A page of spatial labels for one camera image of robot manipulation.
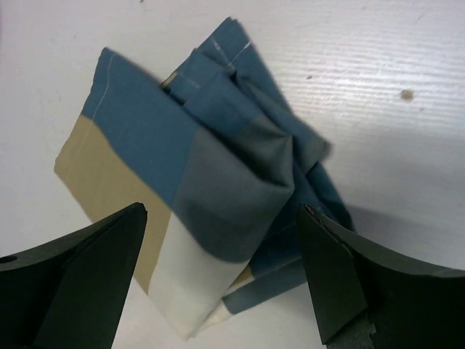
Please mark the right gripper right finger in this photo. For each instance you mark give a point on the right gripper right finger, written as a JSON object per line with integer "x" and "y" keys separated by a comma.
{"x": 365, "y": 295}

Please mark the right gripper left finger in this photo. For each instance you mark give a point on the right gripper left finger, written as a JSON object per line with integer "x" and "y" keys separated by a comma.
{"x": 70, "y": 292}

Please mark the blue beige white cloth napkin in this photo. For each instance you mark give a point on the blue beige white cloth napkin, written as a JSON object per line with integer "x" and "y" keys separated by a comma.
{"x": 220, "y": 162}

